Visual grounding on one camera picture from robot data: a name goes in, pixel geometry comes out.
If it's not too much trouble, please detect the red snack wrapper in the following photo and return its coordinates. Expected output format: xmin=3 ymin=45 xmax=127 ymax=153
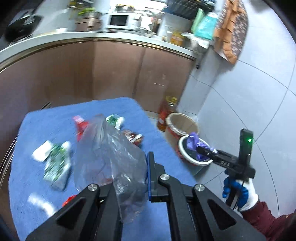
xmin=73 ymin=115 xmax=89 ymax=142

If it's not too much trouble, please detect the cooking oil bottle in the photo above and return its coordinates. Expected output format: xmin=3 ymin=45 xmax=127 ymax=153
xmin=157 ymin=95 xmax=178 ymax=132

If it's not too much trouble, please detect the clear plastic bag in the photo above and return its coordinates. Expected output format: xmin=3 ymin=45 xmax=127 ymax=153
xmin=73 ymin=114 xmax=148 ymax=222

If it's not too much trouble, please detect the woven wicker basket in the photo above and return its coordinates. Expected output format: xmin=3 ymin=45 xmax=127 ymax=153
xmin=165 ymin=113 xmax=199 ymax=149

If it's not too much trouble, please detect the green white small carton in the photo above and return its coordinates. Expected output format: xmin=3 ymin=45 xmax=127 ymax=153
xmin=106 ymin=114 xmax=125 ymax=130

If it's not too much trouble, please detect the black wok pan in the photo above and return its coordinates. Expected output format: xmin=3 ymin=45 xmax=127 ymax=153
xmin=4 ymin=15 xmax=43 ymax=42

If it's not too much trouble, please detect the red dark snack packet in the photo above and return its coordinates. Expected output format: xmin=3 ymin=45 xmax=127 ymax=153
xmin=121 ymin=129 xmax=144 ymax=146

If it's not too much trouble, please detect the purple wrapper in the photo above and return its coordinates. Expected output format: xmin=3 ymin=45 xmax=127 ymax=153
xmin=186 ymin=132 xmax=214 ymax=162

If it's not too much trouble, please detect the white rimmed trash bin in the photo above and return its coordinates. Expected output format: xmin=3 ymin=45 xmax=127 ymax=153
xmin=176 ymin=135 xmax=213 ymax=167

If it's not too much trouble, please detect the brown kitchen cabinet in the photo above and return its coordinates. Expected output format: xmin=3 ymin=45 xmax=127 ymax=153
xmin=1 ymin=40 xmax=194 ymax=157

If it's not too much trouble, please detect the white microwave oven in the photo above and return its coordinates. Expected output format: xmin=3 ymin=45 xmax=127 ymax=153
xmin=106 ymin=13 xmax=139 ymax=31

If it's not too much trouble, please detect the right hand blue white glove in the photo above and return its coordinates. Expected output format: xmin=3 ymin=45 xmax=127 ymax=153
xmin=222 ymin=170 xmax=259 ymax=212

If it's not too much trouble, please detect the patterned hanging cloth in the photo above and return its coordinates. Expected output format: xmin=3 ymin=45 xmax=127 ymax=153
xmin=213 ymin=1 xmax=248 ymax=65

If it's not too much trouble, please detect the blue towel mat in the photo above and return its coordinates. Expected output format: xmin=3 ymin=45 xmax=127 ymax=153
xmin=9 ymin=97 xmax=196 ymax=240

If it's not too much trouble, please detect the white crumpled tissue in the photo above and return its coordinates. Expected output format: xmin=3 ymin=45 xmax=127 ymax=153
xmin=28 ymin=193 xmax=57 ymax=217

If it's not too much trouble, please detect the green white milk carton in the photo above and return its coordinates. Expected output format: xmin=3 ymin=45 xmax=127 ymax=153
xmin=32 ymin=141 xmax=72 ymax=191

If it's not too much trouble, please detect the dark red right sleeve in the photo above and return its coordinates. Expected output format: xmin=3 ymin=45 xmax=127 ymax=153
xmin=241 ymin=201 xmax=295 ymax=240

